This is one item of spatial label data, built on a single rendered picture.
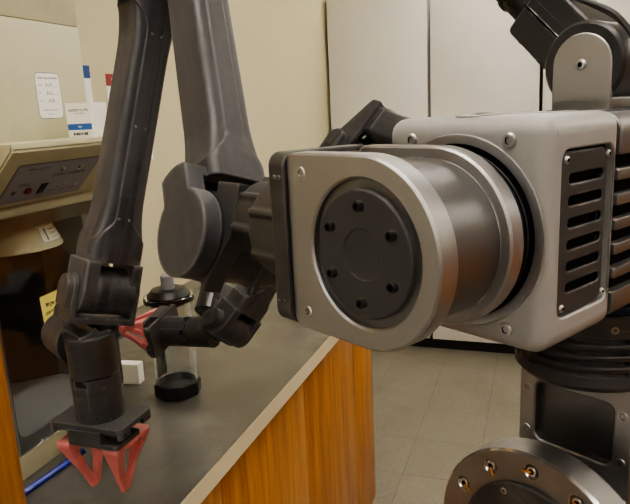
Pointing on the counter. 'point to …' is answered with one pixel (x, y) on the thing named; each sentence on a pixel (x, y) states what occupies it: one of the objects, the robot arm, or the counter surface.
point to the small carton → (85, 119)
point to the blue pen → (46, 476)
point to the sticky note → (48, 304)
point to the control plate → (33, 175)
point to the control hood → (17, 155)
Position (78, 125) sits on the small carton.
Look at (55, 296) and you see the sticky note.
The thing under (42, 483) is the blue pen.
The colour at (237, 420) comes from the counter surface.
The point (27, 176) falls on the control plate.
